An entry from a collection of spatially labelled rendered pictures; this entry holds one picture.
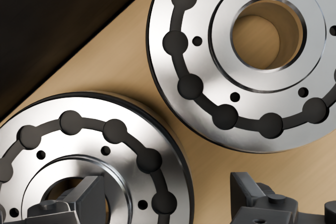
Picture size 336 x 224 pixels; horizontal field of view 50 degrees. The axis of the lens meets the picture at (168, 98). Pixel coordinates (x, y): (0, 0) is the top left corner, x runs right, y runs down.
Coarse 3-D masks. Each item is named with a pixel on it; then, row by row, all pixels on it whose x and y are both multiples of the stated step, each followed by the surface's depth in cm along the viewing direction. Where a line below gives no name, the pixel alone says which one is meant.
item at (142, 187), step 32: (64, 96) 16; (96, 96) 16; (0, 128) 16; (32, 128) 16; (64, 128) 16; (96, 128) 16; (128, 128) 16; (0, 160) 16; (32, 160) 16; (128, 160) 16; (160, 160) 16; (0, 192) 16; (160, 192) 16
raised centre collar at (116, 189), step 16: (64, 160) 15; (80, 160) 15; (96, 160) 16; (48, 176) 15; (64, 176) 15; (80, 176) 15; (112, 176) 15; (32, 192) 16; (48, 192) 16; (112, 192) 15; (128, 192) 16; (112, 208) 15; (128, 208) 15
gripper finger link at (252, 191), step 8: (232, 176) 14; (240, 176) 14; (248, 176) 14; (232, 184) 15; (240, 184) 13; (248, 184) 13; (256, 184) 13; (232, 192) 15; (240, 192) 13; (248, 192) 12; (256, 192) 12; (232, 200) 15; (240, 200) 13; (248, 200) 12; (232, 208) 15; (232, 216) 15
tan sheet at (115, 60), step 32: (128, 32) 19; (256, 32) 18; (64, 64) 19; (96, 64) 19; (128, 64) 19; (256, 64) 19; (32, 96) 19; (128, 96) 19; (160, 96) 19; (192, 160) 19; (224, 160) 19; (256, 160) 19; (288, 160) 19; (320, 160) 19; (224, 192) 19; (288, 192) 19; (320, 192) 19
